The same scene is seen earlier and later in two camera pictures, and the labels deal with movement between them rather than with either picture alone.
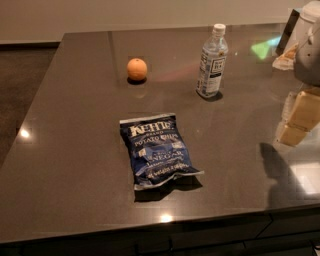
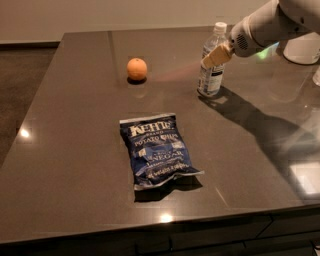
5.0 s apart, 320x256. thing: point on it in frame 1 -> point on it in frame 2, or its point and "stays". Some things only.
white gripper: x=308 y=65 -> x=240 y=40
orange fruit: x=136 y=69 stays
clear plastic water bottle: x=211 y=63 stays
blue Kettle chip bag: x=157 y=149 stays
